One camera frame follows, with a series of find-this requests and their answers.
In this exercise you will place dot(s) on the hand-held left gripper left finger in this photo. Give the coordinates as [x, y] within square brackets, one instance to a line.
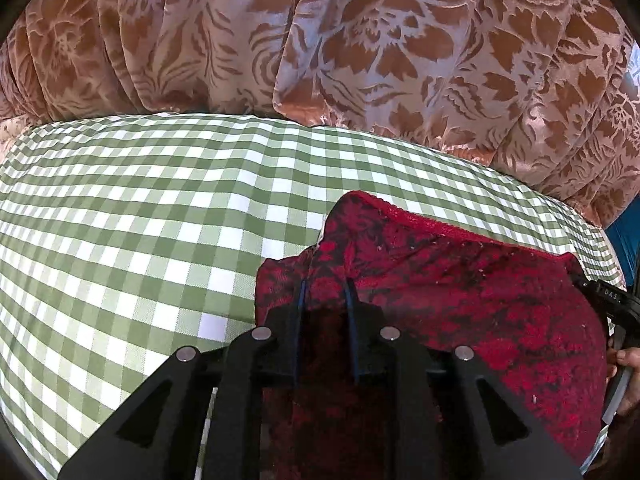
[301, 310]

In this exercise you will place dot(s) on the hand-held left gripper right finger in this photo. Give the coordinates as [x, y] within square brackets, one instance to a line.
[352, 310]

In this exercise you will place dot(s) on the dark red patterned sweater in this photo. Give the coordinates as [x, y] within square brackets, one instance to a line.
[475, 300]

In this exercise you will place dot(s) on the person's right hand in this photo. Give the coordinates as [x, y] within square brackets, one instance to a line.
[631, 357]

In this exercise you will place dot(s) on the blue plastic bin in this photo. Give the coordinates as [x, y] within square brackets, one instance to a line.
[625, 245]

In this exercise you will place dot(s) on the green checkered cloth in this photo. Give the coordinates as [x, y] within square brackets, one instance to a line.
[125, 210]

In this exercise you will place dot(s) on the brown floral curtain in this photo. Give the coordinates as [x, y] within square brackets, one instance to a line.
[375, 35]

